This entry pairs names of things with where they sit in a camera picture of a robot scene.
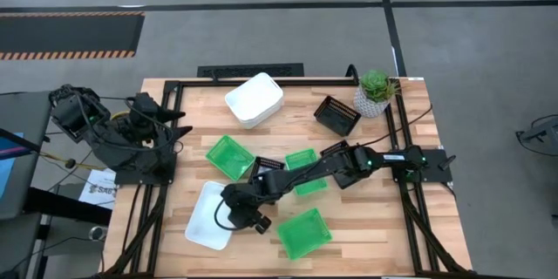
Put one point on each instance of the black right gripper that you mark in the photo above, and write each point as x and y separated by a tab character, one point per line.
244	198

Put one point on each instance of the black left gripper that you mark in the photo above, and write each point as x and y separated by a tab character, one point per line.
146	115

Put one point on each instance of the white plastic storage bin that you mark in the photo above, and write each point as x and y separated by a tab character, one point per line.
205	222

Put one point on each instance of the green plastic mesh basket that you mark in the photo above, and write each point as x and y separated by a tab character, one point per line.
230	159
305	234
301	159

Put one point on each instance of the stack of white trays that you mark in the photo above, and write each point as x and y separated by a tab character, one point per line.
253	98

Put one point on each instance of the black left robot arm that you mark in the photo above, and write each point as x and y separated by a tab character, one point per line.
109	139

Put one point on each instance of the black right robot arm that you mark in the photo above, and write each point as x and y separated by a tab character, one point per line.
305	174

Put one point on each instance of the black floor grate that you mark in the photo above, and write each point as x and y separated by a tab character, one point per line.
250	70

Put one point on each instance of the white printed paper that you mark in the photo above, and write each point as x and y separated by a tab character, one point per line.
98	187

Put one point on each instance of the round silver can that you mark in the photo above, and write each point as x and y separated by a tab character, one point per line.
98	233

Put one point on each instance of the black hazard-striped floor mat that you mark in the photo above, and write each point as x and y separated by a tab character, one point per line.
65	35

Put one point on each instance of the grey side desk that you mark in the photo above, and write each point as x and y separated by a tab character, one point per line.
26	113

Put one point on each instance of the white triangle-pattern plant pot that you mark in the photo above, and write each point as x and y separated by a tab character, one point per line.
368	106

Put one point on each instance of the blue sheet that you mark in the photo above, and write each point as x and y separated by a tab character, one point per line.
8	170

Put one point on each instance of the green succulent plant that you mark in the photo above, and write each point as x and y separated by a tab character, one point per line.
376	85

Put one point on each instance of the grey chair base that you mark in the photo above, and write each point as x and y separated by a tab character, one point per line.
542	133

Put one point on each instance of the black arched bracket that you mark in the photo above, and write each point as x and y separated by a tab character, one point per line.
348	71

